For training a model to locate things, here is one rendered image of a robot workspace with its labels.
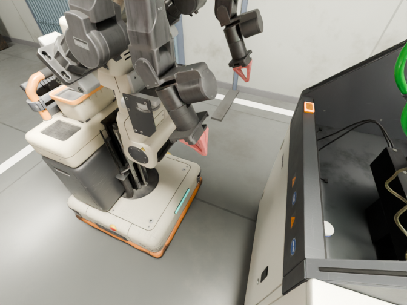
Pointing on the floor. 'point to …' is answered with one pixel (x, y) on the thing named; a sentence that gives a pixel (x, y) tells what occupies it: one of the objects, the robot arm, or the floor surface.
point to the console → (294, 296)
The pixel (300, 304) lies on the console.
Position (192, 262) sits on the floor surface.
